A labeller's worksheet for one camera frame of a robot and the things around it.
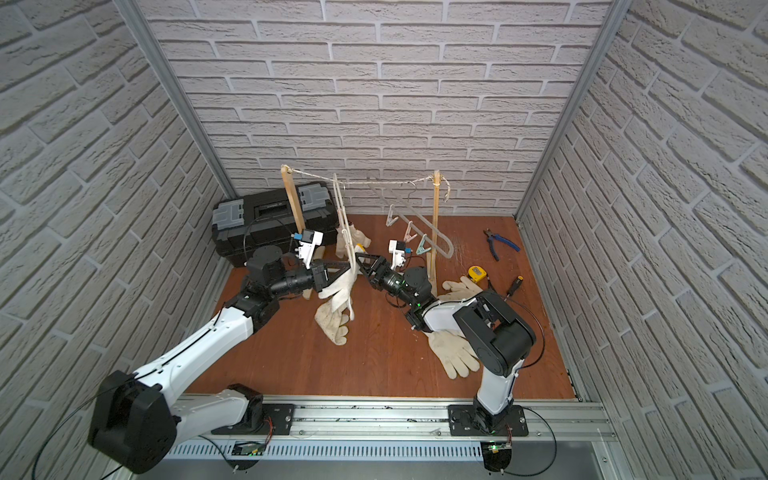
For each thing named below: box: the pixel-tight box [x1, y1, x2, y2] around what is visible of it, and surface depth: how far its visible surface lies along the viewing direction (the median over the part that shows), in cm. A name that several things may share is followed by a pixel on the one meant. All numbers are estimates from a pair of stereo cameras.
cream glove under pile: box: [314, 300, 350, 346], surface depth 91 cm
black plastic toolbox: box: [212, 182, 339, 267], surface depth 97 cm
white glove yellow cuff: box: [318, 267, 359, 321], surface depth 75 cm
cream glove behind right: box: [437, 276, 483, 301], surface depth 100 cm
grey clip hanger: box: [368, 181, 454, 259], surface depth 80 cm
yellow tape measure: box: [468, 266, 487, 282], surface depth 102 cm
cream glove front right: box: [424, 330, 480, 380], surface depth 87 cm
